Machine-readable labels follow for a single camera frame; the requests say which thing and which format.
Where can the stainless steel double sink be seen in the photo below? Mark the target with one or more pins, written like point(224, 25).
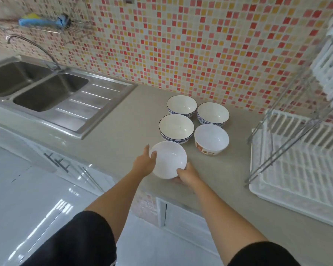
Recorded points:
point(72, 102)

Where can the white bowl with orange pattern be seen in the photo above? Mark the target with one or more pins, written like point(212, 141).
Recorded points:
point(211, 138)

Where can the yellow sponge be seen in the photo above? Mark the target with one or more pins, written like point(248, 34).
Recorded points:
point(32, 16)

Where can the black sleeve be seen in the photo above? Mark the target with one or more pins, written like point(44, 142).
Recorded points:
point(77, 243)
point(262, 256)

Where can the white bowl with blue pattern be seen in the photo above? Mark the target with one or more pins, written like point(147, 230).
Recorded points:
point(176, 128)
point(213, 113)
point(181, 105)

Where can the chrome curved faucet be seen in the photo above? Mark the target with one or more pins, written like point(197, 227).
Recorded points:
point(41, 49)

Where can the chrome dish rack frame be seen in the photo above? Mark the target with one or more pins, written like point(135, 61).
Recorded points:
point(277, 132)

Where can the person's right thumb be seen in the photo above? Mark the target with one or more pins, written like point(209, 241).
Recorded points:
point(181, 171)

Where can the white cabinet door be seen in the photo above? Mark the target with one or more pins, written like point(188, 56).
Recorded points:
point(191, 227)

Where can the plain white bowl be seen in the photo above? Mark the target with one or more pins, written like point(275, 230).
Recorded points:
point(168, 160)

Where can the person's right hand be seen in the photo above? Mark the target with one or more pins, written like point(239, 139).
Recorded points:
point(190, 177)

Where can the person's right forearm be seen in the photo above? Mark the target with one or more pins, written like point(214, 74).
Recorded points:
point(224, 218)

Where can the white plastic dish rack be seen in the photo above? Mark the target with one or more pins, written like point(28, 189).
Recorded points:
point(302, 168)

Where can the white plastic cutlery tray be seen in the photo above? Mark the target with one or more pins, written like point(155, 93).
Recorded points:
point(328, 66)

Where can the person's left thumb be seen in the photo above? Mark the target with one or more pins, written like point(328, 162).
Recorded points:
point(153, 155)

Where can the person's left forearm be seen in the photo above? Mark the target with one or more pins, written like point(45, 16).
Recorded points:
point(115, 200)

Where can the black left sleeve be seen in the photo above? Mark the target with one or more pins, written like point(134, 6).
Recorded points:
point(77, 243)

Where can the person's left hand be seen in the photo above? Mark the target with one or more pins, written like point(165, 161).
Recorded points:
point(143, 164)

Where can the black right sleeve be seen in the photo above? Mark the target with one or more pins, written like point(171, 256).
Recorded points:
point(262, 256)

